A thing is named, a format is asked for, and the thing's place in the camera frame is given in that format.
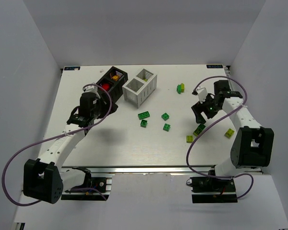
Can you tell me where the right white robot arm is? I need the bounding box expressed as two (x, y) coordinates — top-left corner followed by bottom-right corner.
(192, 80), (274, 179)

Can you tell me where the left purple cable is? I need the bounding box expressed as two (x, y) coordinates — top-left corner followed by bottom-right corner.
(1, 83), (114, 207)

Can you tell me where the purple cable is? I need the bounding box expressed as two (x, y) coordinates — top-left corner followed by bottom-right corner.
(1, 83), (114, 207)
(186, 76), (254, 199)

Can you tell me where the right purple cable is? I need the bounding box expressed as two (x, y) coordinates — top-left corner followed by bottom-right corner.
(186, 76), (254, 199)

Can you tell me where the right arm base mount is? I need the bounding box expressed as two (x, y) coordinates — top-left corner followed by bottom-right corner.
(186, 166), (238, 204)

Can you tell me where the lime and green lego stack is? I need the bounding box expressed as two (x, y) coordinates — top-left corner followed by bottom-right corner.
(193, 124), (206, 137)

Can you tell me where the green square lego upper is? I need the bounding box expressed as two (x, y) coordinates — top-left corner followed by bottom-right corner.
(161, 113), (169, 121)

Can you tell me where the lime square lego brick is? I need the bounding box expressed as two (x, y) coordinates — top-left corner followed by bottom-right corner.
(186, 135), (193, 143)

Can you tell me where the green square lego lower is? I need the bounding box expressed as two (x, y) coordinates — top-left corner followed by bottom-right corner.
(163, 123), (171, 132)

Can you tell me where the black slotted container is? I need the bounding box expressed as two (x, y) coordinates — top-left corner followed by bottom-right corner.
(97, 66), (128, 103)

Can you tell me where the aluminium table front rail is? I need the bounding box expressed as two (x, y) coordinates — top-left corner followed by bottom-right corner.
(62, 165), (219, 174)

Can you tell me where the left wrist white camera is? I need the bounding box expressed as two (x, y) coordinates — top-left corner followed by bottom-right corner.
(82, 84), (98, 94)

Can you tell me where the left blue corner label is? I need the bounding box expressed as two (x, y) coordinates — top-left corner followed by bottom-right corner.
(63, 66), (80, 71)

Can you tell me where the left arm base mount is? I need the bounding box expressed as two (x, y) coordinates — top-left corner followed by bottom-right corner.
(60, 167), (112, 201)

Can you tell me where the white slotted container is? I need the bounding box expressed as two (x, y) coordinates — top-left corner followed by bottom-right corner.
(122, 68), (157, 108)

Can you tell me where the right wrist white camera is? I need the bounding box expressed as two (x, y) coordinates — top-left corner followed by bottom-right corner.
(192, 87), (208, 104)

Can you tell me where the green long lego brick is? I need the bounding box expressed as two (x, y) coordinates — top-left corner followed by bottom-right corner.
(138, 111), (150, 120)

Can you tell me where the orange long lego brick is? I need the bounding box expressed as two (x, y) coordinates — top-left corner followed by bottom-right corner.
(111, 75), (120, 81)

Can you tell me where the right blue corner label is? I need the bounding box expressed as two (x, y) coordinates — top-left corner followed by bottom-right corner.
(206, 64), (224, 69)

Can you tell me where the red curved lego brick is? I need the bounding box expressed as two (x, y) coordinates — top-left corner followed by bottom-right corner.
(102, 83), (112, 91)

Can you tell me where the wrist white camera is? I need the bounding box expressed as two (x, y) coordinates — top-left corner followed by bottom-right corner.
(82, 84), (98, 94)
(192, 87), (208, 104)

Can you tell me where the blue corner label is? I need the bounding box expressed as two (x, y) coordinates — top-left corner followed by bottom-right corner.
(206, 64), (224, 69)
(63, 66), (80, 71)

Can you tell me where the green lime lego far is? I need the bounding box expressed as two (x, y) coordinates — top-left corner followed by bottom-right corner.
(176, 83), (185, 94)

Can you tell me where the green upturned square lego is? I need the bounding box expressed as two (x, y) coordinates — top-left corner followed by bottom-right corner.
(140, 119), (148, 128)

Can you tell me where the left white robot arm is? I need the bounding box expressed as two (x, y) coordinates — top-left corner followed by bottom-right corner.
(23, 92), (118, 204)

